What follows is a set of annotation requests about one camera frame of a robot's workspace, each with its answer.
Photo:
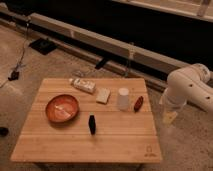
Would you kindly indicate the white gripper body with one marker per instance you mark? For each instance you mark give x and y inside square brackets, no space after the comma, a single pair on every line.
[169,117]

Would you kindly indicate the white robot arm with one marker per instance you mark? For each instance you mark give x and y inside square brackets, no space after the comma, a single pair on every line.
[183,85]

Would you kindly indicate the dark red oblong object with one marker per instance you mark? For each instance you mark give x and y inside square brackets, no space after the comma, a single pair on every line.
[138,104]

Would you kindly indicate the wooden table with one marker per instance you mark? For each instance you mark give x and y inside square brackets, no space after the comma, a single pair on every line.
[121,131]

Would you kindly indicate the pale yellow sponge block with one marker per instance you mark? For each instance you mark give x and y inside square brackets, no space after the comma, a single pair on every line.
[103,95]

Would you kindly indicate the orange bowl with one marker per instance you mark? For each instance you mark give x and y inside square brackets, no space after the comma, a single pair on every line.
[62,108]

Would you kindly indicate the black floor pad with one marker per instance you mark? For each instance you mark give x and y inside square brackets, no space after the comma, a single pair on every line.
[43,46]

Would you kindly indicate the dark object at left edge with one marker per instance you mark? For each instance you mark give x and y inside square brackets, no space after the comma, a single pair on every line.
[4,131]

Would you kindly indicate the long grey rail beam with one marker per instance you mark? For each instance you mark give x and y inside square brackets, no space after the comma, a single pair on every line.
[162,41]

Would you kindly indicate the black clamp bracket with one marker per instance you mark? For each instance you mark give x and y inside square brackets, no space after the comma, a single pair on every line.
[100,64]

